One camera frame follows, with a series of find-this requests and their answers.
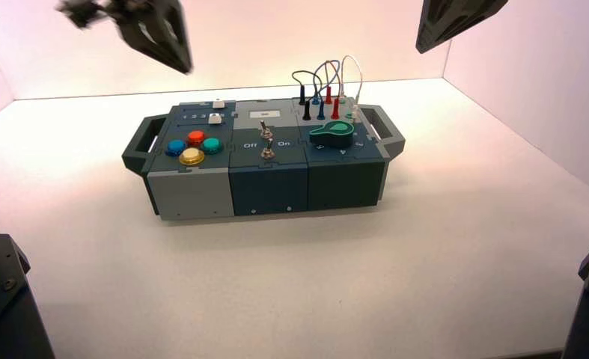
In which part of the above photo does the green rotary selector knob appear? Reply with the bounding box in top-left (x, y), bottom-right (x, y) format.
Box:
top-left (308, 120), bottom-right (355, 149)

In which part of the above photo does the black banana plug patch cable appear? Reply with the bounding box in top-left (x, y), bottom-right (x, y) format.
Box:
top-left (291, 70), bottom-right (323, 121)

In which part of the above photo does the yellow round push button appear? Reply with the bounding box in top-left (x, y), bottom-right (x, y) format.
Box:
top-left (179, 147), bottom-right (206, 167)

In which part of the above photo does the grey and teal control box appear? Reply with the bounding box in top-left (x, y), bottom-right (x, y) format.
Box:
top-left (121, 97), bottom-right (406, 221)

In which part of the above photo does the white banana plug patch cable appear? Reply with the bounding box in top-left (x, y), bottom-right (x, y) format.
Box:
top-left (338, 54), bottom-right (364, 124)

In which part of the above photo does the blue banana plug patch cable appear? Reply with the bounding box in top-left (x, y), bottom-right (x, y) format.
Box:
top-left (311, 59), bottom-right (342, 121)

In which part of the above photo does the red banana plug patch cable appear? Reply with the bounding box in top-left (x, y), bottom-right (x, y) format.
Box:
top-left (316, 60), bottom-right (342, 120)

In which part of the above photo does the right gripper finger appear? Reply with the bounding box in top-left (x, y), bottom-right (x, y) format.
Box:
top-left (415, 0), bottom-right (509, 54)
top-left (415, 0), bottom-right (489, 51)

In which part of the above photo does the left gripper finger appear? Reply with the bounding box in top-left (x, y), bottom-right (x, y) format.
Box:
top-left (118, 0), bottom-right (189, 74)
top-left (140, 0), bottom-right (194, 74)

